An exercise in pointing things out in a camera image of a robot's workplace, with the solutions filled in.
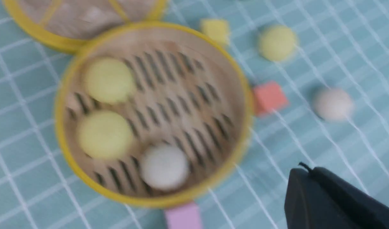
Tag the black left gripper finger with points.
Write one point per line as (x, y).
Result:
(319, 199)

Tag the white bun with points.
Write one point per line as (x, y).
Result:
(333, 104)
(164, 167)

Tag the yellow bun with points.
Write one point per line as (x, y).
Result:
(104, 135)
(277, 42)
(108, 80)

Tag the bamboo steamer tray yellow rim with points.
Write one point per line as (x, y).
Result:
(191, 93)

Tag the woven bamboo steamer lid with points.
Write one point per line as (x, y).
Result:
(66, 25)

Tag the orange cube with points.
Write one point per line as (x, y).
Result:
(268, 98)

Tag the pink cube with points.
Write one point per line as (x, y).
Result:
(184, 217)

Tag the green checkered tablecloth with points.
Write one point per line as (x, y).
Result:
(342, 43)

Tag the yellow cube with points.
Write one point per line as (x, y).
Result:
(216, 29)

